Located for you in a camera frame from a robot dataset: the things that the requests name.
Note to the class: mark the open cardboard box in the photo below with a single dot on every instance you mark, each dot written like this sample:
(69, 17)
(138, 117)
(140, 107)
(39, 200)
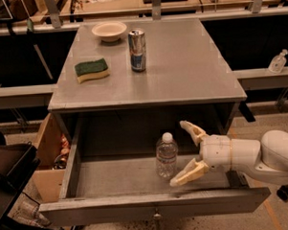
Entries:
(48, 142)

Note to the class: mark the clear plastic water bottle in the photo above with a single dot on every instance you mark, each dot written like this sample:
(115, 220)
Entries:
(166, 155)

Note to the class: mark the small round drawer knob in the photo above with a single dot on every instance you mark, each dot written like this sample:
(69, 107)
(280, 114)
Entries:
(157, 215)

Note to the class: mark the white ceramic bowl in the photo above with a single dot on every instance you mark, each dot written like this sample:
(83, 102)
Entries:
(109, 31)

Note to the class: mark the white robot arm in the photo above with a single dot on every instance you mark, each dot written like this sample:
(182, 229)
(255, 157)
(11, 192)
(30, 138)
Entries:
(265, 160)

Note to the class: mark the silver blue drink can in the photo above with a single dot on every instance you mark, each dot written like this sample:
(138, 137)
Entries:
(136, 44)

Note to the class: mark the green yellow sponge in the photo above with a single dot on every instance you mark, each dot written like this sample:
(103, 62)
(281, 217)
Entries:
(92, 70)

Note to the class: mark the open grey top drawer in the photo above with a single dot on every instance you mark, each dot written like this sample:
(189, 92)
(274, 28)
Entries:
(98, 188)

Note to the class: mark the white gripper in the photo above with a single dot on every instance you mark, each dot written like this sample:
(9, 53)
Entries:
(215, 151)

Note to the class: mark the grey metal shelf rail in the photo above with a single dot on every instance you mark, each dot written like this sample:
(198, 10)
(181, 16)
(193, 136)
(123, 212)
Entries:
(26, 96)

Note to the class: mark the grey metal cabinet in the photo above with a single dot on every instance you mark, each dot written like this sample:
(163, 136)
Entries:
(183, 66)

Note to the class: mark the black chair caster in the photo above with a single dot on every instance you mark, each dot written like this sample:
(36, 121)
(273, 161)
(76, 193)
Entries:
(282, 193)

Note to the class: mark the black bin on cart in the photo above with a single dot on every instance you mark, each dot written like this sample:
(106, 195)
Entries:
(17, 164)

